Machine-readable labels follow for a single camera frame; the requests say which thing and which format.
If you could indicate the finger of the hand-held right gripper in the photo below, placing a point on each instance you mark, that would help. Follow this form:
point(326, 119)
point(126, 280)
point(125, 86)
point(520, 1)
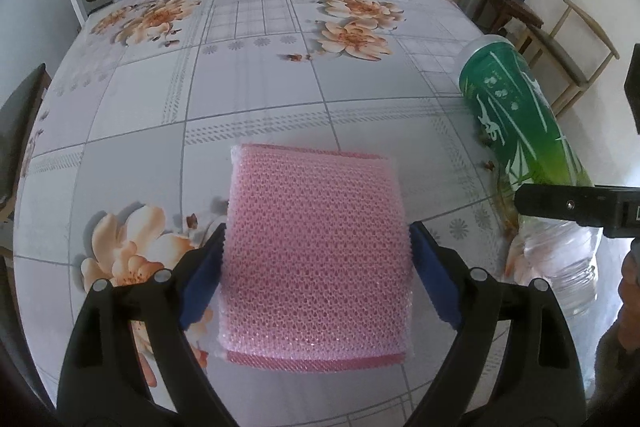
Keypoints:
point(565, 204)
point(635, 87)

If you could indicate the person's right hand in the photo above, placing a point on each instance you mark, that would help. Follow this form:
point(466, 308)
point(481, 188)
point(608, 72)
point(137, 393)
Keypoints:
point(631, 297)

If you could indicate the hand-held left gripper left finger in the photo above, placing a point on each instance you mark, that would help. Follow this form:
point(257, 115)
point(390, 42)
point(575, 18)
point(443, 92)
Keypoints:
point(200, 287)

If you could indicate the wooden chair dark seat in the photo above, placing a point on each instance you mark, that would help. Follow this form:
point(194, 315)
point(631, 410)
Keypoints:
point(560, 52)

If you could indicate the green label plastic bottle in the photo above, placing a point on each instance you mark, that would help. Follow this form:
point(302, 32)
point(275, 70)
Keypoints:
point(505, 107)

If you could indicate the pink sponge pack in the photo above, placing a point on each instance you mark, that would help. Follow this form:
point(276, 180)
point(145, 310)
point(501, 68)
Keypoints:
point(315, 247)

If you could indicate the dark wooden stool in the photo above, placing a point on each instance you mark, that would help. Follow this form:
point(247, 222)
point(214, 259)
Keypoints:
point(505, 4)

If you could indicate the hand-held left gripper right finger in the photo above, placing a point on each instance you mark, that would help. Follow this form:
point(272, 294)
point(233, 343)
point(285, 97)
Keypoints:
point(435, 277)

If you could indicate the person's right forearm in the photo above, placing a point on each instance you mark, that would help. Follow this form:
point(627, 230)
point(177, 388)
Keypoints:
point(610, 367)

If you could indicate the floral tablecloth table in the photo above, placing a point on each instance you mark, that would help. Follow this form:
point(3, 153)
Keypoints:
point(250, 72)

